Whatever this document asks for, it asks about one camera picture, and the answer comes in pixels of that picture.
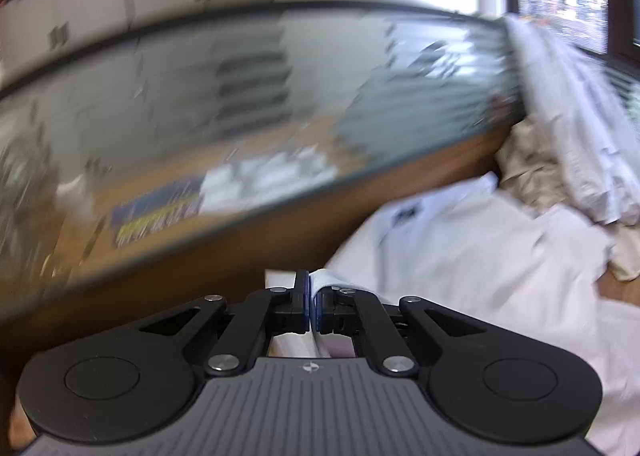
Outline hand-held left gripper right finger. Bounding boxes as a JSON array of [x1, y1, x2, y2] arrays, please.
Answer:
[[310, 286, 488, 378]]

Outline white paper sheets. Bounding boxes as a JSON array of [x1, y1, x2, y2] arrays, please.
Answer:
[[200, 146, 341, 217]]

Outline crumpled white shirt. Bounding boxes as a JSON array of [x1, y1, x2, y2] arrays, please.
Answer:
[[505, 14, 640, 227]]

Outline beige crumpled garment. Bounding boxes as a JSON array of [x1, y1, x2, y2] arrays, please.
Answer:
[[495, 116, 640, 282]]

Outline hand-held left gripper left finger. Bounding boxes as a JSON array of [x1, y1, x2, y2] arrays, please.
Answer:
[[139, 269, 311, 378]]

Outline white collared dress shirt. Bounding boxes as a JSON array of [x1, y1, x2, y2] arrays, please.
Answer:
[[265, 173, 640, 456]]

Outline blue yellow booklet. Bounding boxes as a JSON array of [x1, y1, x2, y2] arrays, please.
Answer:
[[110, 176, 207, 248]]

